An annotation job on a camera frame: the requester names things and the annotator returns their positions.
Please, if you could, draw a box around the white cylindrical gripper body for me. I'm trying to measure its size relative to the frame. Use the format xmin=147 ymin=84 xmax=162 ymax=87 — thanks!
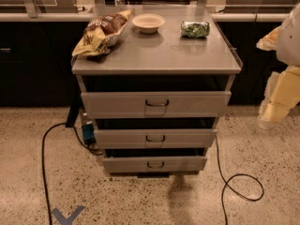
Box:
xmin=263 ymin=71 xmax=279 ymax=106

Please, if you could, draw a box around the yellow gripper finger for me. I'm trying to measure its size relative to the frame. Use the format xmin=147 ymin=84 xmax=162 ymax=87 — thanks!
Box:
xmin=258 ymin=66 xmax=300 ymax=129
xmin=256 ymin=26 xmax=280 ymax=51

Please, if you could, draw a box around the grey bottom drawer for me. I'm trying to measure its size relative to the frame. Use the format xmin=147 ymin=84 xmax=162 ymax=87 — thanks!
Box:
xmin=102 ymin=156 xmax=207 ymax=173

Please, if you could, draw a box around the grey drawer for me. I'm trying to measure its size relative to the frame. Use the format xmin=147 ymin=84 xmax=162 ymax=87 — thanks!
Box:
xmin=102 ymin=156 xmax=207 ymax=173
xmin=95 ymin=128 xmax=217 ymax=149
xmin=82 ymin=91 xmax=231 ymax=118

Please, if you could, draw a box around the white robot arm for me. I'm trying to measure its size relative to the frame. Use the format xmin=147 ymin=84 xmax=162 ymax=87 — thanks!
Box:
xmin=257 ymin=4 xmax=300 ymax=129

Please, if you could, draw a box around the grey drawer cabinet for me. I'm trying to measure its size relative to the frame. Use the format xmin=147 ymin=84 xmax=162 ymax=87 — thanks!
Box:
xmin=72 ymin=6 xmax=241 ymax=160

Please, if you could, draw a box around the grey middle drawer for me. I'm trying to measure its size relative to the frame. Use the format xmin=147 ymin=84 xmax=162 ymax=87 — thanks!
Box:
xmin=95 ymin=128 xmax=217 ymax=149

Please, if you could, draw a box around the grey top drawer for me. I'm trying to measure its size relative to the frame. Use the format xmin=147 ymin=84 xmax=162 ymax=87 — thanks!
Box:
xmin=82 ymin=91 xmax=231 ymax=118

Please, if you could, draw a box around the green snack bag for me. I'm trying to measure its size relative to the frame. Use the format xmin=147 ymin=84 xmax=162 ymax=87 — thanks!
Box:
xmin=181 ymin=21 xmax=210 ymax=38

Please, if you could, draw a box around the white paper bowl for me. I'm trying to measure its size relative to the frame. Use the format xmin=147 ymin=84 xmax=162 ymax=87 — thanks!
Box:
xmin=132 ymin=14 xmax=165 ymax=34

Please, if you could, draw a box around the brown yellow chip bag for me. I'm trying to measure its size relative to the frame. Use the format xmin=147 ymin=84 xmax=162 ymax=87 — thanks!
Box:
xmin=72 ymin=9 xmax=132 ymax=56

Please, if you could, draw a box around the blue power box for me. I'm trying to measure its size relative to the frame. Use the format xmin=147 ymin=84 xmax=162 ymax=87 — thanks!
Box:
xmin=82 ymin=124 xmax=96 ymax=144

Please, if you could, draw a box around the blue tape floor mark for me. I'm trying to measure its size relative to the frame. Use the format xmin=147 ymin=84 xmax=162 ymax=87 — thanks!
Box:
xmin=51 ymin=205 xmax=86 ymax=225

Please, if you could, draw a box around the black cable left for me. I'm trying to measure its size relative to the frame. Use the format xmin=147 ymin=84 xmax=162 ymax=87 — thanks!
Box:
xmin=40 ymin=121 xmax=103 ymax=225

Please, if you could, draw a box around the dark counter with rail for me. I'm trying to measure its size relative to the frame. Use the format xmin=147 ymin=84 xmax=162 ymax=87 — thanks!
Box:
xmin=0 ymin=22 xmax=286 ymax=107

